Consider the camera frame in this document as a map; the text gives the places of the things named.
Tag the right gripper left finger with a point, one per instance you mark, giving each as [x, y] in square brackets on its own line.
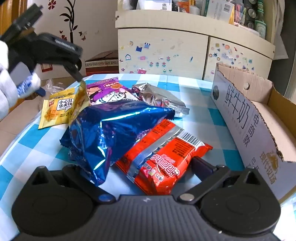
[74, 174]

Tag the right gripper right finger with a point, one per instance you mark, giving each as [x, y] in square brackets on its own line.
[211, 178]

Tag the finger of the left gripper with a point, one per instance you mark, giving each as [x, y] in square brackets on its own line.
[72, 69]

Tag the purple cartoon snack packet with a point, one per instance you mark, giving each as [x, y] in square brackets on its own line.
[109, 90]

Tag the blue foil snack bag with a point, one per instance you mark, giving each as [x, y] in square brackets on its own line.
[101, 134]

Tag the yellow waffle packet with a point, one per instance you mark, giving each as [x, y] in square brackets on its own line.
[81, 101]
[56, 109]

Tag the red noodle snack packet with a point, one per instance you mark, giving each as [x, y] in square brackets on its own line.
[160, 159]

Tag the silver foil snack packet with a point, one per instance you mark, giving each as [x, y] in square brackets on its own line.
[156, 96]

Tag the white gloved left hand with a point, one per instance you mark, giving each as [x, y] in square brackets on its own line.
[10, 93]

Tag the clear plastic bag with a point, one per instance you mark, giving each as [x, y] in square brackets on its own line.
[52, 87]

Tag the brown red gift box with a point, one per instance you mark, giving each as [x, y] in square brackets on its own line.
[103, 63]

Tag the cardboard milk box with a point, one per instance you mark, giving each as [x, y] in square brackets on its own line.
[262, 124]

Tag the white blue carton box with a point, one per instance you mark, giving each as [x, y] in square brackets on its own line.
[160, 5]

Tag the cream sticker-covered cabinet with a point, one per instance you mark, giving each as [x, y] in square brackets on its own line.
[173, 43]

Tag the orange small packet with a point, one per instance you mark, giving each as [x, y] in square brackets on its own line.
[183, 6]

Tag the white jar gold lid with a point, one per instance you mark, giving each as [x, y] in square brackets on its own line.
[193, 9]

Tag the white barcode box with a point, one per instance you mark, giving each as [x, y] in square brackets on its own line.
[220, 10]

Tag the green glass bottle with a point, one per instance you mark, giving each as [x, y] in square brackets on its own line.
[260, 25]

